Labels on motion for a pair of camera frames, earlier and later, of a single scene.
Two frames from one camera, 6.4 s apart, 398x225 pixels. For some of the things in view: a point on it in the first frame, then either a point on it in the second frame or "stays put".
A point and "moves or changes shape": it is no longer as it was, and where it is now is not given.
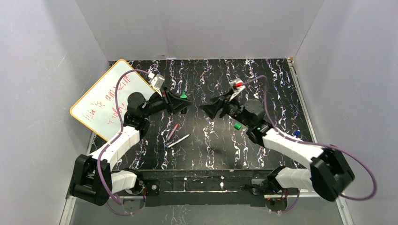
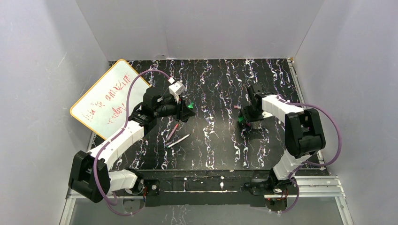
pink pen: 172,131 stays put
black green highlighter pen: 183,95 moves or changes shape
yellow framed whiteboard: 97,108 stays put
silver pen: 177,141 stays put
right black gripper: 225,103 → 248,113
